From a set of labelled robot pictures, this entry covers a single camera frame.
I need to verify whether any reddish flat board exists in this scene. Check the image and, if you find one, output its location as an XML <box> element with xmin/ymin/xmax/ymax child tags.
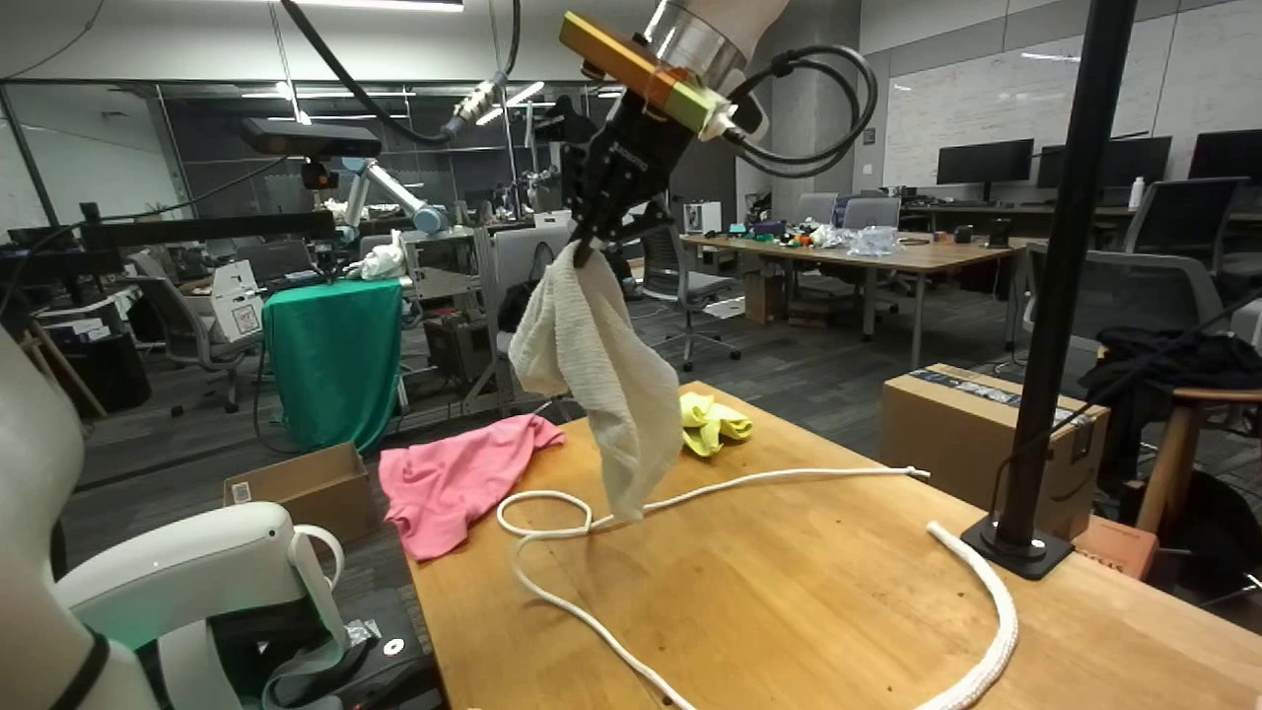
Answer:
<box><xmin>1067</xmin><ymin>511</ymin><xmax>1162</xmax><ymax>582</ymax></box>

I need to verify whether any black mount bar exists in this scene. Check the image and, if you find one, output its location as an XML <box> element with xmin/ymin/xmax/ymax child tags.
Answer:
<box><xmin>0</xmin><ymin>206</ymin><xmax>338</xmax><ymax>282</ymax></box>

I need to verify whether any long wooden desk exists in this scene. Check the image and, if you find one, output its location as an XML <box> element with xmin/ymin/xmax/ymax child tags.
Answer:
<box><xmin>682</xmin><ymin>231</ymin><xmax>1049</xmax><ymax>369</ymax></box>

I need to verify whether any green cloth cover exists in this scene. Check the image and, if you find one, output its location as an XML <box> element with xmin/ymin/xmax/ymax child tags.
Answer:
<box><xmin>255</xmin><ymin>272</ymin><xmax>405</xmax><ymax>458</ymax></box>

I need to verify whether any grey office chair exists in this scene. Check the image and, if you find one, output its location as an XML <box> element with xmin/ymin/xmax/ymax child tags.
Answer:
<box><xmin>1020</xmin><ymin>248</ymin><xmax>1235</xmax><ymax>386</ymax></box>

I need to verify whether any black mounted camera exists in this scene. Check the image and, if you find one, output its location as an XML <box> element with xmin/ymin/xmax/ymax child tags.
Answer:
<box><xmin>239</xmin><ymin>114</ymin><xmax>385</xmax><ymax>195</ymax></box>

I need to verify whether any small open cardboard box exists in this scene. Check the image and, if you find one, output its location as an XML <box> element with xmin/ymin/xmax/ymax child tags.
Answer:
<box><xmin>222</xmin><ymin>441</ymin><xmax>391</xmax><ymax>546</ymax></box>

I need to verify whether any white towel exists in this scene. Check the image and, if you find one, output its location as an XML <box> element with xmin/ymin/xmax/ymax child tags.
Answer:
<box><xmin>503</xmin><ymin>239</ymin><xmax>687</xmax><ymax>523</ymax></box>

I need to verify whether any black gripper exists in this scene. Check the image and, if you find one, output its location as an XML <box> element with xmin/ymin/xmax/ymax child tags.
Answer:
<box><xmin>561</xmin><ymin>96</ymin><xmax>700</xmax><ymax>268</ymax></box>

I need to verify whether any hot pink cloth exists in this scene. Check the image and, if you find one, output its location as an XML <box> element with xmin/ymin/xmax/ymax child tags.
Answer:
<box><xmin>376</xmin><ymin>408</ymin><xmax>569</xmax><ymax>569</ymax></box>

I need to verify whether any round wooden stool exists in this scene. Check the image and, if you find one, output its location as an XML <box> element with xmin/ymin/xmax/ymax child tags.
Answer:
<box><xmin>1134</xmin><ymin>381</ymin><xmax>1262</xmax><ymax>535</ymax></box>

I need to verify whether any black computer monitor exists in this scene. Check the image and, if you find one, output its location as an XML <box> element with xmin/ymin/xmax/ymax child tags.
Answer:
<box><xmin>1038</xmin><ymin>128</ymin><xmax>1176</xmax><ymax>189</ymax></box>
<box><xmin>1184</xmin><ymin>127</ymin><xmax>1262</xmax><ymax>186</ymax></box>
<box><xmin>936</xmin><ymin>134</ymin><xmax>1038</xmax><ymax>189</ymax></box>

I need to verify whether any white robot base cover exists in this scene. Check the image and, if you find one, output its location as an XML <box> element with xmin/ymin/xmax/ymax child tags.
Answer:
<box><xmin>55</xmin><ymin>497</ymin><xmax>353</xmax><ymax>710</ymax></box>

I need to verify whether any cardboard box with black tape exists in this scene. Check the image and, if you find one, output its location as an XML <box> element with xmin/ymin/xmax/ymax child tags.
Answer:
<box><xmin>879</xmin><ymin>358</ymin><xmax>1117</xmax><ymax>545</ymax></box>

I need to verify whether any dark swivel chair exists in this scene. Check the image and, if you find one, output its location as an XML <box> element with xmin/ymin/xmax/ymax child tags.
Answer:
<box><xmin>631</xmin><ymin>213</ymin><xmax>742</xmax><ymax>373</ymax></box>

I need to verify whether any yellow cloth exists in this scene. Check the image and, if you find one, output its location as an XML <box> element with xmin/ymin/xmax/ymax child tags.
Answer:
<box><xmin>675</xmin><ymin>391</ymin><xmax>758</xmax><ymax>465</ymax></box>

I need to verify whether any black pole stand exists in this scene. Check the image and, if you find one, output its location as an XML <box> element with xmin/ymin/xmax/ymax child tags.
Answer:
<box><xmin>958</xmin><ymin>0</ymin><xmax>1143</xmax><ymax>582</ymax></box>

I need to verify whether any thick white braided rope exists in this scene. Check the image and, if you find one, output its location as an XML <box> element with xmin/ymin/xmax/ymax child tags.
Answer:
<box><xmin>913</xmin><ymin>515</ymin><xmax>1024</xmax><ymax>710</ymax></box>

